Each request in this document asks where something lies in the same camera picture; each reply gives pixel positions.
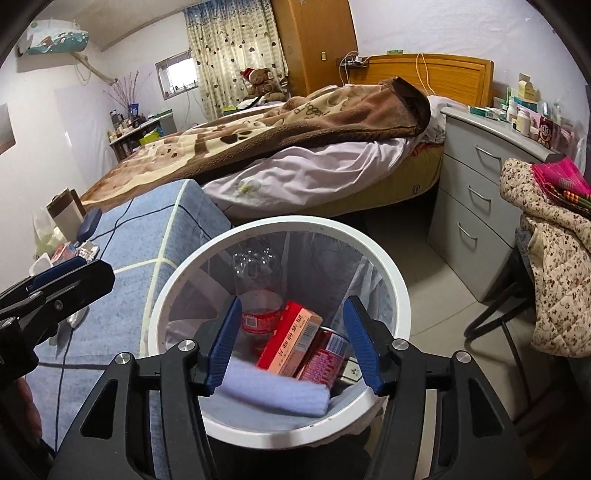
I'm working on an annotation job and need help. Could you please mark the wall mirror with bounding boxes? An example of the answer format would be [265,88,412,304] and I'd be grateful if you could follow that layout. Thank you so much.
[0,104,16,155]

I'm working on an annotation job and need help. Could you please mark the red box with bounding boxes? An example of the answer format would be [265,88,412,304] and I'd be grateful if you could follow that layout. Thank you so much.
[256,300,324,377]

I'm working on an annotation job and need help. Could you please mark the wooden wardrobe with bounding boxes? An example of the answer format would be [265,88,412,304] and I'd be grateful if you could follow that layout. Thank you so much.
[270,0,358,97]

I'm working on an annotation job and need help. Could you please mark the white and brown thermos cup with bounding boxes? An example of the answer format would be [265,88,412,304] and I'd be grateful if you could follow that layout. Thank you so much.
[46,187,88,232]

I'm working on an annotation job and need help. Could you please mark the brown patterned blanket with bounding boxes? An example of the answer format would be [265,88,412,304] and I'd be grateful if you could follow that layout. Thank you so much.
[81,78,431,213]

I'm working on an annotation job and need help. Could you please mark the group of medicine boxes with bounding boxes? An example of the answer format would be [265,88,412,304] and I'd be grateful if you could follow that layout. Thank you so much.
[468,71,583,151]

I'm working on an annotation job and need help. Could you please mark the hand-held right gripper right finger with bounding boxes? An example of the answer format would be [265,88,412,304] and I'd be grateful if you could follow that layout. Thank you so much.
[342,295,529,480]

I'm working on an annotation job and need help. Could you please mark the person's left hand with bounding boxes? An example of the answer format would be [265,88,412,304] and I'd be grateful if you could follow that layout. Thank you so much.
[18,378,42,439]

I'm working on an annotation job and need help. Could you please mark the group of cosmetic bottles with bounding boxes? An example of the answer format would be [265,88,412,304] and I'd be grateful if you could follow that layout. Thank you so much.
[108,107,146,141]

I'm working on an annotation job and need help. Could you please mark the white carton red print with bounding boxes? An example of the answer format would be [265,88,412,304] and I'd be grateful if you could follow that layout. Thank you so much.
[52,241,100,263]

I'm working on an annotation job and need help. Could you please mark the wooden bed headboard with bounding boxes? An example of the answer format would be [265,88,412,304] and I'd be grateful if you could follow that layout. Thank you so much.
[347,53,495,109]

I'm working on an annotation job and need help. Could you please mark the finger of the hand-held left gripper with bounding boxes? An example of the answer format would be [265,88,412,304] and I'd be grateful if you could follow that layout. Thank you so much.
[0,258,90,308]
[0,261,115,344]

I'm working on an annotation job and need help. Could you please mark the pale pink quilt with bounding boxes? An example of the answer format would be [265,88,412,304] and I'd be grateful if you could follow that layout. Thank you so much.
[202,95,446,221]

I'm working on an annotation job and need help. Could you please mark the black metal chair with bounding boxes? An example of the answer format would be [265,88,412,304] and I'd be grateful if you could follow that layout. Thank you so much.
[463,277,539,444]

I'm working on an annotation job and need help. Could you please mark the grey drawer cabinet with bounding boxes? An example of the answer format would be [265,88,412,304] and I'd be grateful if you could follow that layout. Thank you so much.
[426,102,566,303]

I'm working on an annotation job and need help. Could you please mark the white round waste bin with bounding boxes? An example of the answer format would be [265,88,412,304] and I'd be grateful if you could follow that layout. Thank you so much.
[148,218,411,448]

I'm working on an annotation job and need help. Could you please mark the pink plaid cloth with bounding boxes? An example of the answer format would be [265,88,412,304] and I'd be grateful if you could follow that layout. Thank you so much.
[531,157,591,210]

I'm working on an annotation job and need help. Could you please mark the green tissue pack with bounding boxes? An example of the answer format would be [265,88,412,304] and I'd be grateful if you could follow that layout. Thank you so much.
[32,205,68,257]

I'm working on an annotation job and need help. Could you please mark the heart print curtain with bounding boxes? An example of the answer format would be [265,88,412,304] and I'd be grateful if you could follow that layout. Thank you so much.
[184,0,289,121]

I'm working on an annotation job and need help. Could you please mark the red drink can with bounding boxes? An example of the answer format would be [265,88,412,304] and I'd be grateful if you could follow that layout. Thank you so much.
[295,325,352,386]

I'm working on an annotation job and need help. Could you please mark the wrapped air conditioner pipe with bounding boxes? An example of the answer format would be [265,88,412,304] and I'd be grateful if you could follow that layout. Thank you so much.
[69,52,118,86]

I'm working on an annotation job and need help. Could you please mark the grey shelf desk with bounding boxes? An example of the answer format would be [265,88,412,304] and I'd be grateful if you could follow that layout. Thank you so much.
[108,111,178,162]

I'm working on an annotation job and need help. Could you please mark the clear plastic bottle red label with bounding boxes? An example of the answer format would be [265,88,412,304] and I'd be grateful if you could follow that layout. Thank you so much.
[231,249,287,358]

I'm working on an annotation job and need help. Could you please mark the floral quilted jacket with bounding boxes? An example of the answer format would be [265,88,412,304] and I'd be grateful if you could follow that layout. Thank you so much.
[501,158,591,358]

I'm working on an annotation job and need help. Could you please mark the white charging cable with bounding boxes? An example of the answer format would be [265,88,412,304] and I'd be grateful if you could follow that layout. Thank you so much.
[416,52,432,93]

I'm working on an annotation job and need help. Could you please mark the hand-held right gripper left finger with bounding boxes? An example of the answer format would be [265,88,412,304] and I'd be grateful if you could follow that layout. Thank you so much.
[48,295,243,480]

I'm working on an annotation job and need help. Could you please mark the covered wall air conditioner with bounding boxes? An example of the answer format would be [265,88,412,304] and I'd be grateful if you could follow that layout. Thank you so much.
[16,19,89,57]

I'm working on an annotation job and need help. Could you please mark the purple flower branches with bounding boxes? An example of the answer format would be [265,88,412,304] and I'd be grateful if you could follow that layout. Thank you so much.
[104,70,141,116]

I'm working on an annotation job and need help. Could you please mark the brown teddy bear red hat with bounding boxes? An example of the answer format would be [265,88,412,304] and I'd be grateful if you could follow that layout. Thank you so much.
[240,67,287,102]

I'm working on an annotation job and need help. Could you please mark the small barred window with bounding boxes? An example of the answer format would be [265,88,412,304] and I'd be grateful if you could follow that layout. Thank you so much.
[154,52,200,99]

